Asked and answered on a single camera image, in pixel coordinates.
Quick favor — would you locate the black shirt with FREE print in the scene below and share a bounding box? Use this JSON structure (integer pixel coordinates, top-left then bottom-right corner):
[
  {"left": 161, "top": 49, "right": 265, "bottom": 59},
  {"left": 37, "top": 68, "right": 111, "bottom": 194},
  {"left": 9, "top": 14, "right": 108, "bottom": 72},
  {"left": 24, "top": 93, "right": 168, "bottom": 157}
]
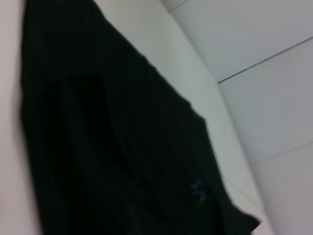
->
[{"left": 18, "top": 0, "right": 262, "bottom": 235}]

